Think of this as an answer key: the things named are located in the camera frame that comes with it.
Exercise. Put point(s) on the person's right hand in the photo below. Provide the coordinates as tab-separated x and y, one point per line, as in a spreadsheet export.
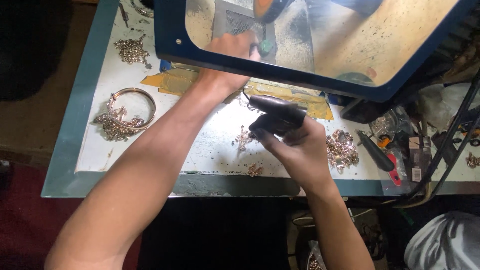
303	150

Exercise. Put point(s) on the person's left hand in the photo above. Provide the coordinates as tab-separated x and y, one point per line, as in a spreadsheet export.
227	63

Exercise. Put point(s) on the person's left fingers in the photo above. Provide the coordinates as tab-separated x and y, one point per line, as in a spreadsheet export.
252	45

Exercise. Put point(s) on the green polishing compound block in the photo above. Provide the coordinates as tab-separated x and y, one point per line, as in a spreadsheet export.
266	47

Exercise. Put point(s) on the black leather finger guard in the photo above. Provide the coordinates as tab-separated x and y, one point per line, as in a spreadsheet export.
275	103
276	122

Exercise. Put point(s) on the yellow tape patch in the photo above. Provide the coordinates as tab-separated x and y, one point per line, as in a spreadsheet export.
176	82

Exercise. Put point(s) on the blue clamp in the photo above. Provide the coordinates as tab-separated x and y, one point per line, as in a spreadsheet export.
165	66

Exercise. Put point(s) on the small gold jewellery cluster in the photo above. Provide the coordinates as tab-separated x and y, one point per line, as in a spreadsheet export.
244	138

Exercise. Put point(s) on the dark green round disc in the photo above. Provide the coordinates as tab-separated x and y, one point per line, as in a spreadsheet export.
354	78

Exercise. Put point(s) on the gold bangle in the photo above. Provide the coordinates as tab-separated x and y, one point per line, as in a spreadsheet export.
152	107

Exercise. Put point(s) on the blue-framed clear safety shield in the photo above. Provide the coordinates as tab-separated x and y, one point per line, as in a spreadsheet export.
375	41

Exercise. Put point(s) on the black machine base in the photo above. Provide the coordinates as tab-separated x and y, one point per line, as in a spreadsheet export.
356	111

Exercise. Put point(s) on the small gold leaf-shaped piece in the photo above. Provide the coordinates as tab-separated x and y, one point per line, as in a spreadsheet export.
255	170

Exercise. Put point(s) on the thin dark metal pick tool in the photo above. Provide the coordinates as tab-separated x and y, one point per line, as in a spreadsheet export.
124	15

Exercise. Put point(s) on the clear plastic bag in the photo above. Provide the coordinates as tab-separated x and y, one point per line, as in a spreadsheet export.
390	122

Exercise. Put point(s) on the small black box with label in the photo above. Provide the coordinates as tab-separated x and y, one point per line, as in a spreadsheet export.
419	159

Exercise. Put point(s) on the black metal rod stand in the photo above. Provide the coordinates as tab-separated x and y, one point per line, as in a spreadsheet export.
452	138

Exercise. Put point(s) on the bag of gold jewellery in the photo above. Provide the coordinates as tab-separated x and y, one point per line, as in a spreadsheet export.
314	260

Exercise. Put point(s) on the small gold jewellery piece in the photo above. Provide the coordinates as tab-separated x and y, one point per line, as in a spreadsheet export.
473	160

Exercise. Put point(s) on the grey white cloth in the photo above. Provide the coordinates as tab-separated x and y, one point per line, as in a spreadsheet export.
446	243

